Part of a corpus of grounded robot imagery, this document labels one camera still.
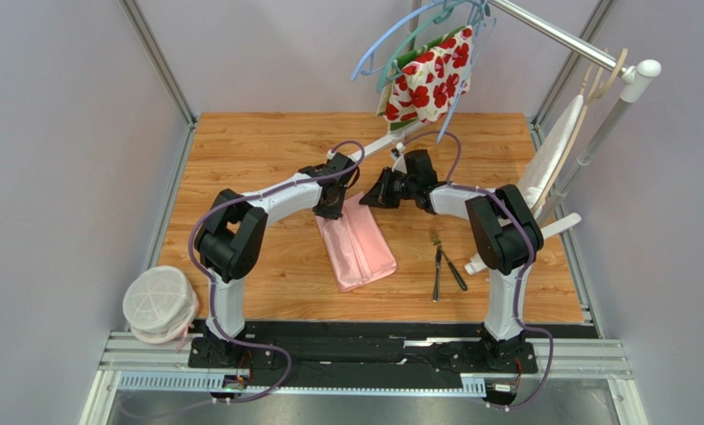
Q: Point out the white mesh basket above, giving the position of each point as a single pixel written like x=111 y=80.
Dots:
x=160 y=305

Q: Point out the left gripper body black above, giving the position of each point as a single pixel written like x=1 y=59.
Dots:
x=336 y=211

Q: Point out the red floral cloth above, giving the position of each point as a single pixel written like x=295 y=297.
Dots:
x=427 y=82

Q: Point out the white hanging cloth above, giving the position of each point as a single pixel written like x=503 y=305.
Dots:
x=538 y=174

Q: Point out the pink cloth napkin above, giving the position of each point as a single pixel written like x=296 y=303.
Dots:
x=357 y=250

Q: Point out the teal green hanger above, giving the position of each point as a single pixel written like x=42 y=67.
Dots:
x=415 y=22

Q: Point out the light blue hanger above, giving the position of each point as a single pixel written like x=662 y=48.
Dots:
x=385 y=50

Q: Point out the white clothes rack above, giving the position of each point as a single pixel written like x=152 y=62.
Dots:
x=636 y=79

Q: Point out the thin blue wire hanger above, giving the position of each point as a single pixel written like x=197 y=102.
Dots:
x=466 y=76

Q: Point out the black handled knife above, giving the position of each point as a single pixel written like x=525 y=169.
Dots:
x=455 y=272

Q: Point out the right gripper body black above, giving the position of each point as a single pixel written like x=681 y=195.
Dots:
x=387 y=188

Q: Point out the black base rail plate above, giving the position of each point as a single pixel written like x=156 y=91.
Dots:
x=361 y=355

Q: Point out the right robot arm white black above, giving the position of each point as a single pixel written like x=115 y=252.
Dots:
x=505 y=231

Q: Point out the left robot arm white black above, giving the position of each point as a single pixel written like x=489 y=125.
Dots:
x=225 y=243

